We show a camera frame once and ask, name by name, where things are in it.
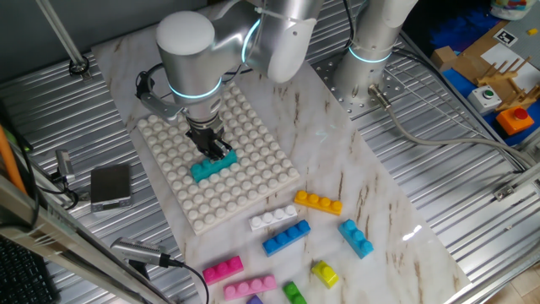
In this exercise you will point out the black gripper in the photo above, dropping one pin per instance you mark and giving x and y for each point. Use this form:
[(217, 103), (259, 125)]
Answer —
[(206, 133)]

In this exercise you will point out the teal four-stud block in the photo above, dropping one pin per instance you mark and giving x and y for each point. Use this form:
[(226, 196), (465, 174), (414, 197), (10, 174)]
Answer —
[(202, 172)]

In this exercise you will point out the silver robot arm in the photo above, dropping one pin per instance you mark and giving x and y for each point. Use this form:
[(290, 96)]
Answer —
[(190, 55)]

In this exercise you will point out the white studded baseplate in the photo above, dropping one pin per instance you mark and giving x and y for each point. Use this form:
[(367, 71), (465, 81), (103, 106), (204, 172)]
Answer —
[(236, 198)]

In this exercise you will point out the white four-stud block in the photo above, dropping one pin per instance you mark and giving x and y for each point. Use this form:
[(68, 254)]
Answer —
[(272, 218)]

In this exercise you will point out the silver digital scale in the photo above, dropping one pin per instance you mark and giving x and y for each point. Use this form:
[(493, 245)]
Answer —
[(110, 186)]

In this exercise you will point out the blue four-stud block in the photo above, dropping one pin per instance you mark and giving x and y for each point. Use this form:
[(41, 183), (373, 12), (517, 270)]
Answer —
[(284, 240)]

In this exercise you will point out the white marble board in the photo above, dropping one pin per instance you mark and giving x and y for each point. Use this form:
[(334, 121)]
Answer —
[(329, 148)]

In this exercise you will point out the orange-yellow four-stud block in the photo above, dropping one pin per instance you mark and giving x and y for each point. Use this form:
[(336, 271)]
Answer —
[(318, 202)]

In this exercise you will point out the magenta three-stud block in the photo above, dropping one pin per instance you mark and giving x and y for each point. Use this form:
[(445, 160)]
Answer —
[(223, 271)]

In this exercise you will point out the light pink four-stud block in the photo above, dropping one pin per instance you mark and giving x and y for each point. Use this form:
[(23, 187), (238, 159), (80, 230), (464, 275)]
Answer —
[(249, 289)]

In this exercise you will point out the purple two-stud block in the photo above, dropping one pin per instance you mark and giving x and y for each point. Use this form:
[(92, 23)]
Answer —
[(255, 300)]

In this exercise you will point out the green two-stud block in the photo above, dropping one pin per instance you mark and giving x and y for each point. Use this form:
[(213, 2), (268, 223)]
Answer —
[(294, 294)]

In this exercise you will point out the yellow two-stud block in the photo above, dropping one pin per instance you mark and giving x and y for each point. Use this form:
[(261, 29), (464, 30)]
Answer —
[(325, 275)]

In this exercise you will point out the light blue three-stud block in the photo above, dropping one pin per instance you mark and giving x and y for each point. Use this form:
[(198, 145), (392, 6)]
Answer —
[(356, 240)]

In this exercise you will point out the metal stand pole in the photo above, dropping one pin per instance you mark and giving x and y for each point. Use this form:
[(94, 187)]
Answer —
[(63, 36)]

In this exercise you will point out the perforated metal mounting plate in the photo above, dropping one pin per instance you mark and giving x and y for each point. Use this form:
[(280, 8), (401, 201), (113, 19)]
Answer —
[(392, 90)]

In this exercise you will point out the black keyboard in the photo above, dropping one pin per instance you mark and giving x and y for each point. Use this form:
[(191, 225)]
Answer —
[(21, 278)]

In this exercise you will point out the small cardboard box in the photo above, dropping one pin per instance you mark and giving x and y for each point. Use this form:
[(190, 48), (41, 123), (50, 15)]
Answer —
[(443, 59)]

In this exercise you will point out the brown cardboard sheet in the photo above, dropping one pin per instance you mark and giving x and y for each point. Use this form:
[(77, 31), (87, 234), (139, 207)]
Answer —
[(468, 63)]

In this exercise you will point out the white green-button box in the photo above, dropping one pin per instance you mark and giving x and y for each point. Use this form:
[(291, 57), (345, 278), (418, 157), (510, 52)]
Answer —
[(483, 101)]

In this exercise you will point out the wooden peg rack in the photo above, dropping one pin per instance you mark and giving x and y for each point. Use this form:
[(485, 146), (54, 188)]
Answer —
[(491, 78)]

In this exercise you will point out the white paper sheet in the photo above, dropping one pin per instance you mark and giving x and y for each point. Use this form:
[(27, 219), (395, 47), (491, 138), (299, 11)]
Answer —
[(498, 55)]

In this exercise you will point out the orange emergency stop box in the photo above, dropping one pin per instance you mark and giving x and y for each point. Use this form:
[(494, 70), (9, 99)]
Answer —
[(512, 122)]

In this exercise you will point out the black-white fiducial tag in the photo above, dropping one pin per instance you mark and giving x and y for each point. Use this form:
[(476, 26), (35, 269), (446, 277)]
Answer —
[(505, 37)]

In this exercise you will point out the grey board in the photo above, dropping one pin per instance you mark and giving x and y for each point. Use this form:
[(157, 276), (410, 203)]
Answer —
[(525, 50)]

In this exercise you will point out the clear container of bricks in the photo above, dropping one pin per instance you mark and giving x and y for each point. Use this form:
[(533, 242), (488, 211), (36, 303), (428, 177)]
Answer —
[(510, 8)]

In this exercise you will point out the small yellow brick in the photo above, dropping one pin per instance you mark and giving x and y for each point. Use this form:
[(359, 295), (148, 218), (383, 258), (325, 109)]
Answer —
[(532, 31)]

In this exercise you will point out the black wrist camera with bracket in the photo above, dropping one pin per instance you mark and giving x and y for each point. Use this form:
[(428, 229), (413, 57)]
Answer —
[(143, 86)]

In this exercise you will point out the large silver camera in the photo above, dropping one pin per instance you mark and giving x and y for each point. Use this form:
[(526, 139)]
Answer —
[(139, 251)]

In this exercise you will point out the small silver camera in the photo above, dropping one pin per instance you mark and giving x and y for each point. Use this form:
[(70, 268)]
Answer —
[(64, 164)]

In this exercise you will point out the black camera clamp mount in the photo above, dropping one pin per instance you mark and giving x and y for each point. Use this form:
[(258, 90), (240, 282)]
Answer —
[(69, 196)]

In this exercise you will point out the aluminium frame bar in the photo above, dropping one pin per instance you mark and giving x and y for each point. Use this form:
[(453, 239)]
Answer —
[(42, 228)]

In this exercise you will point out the aluminium corner bracket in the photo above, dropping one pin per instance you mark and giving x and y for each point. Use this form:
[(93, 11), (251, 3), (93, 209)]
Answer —
[(505, 192)]

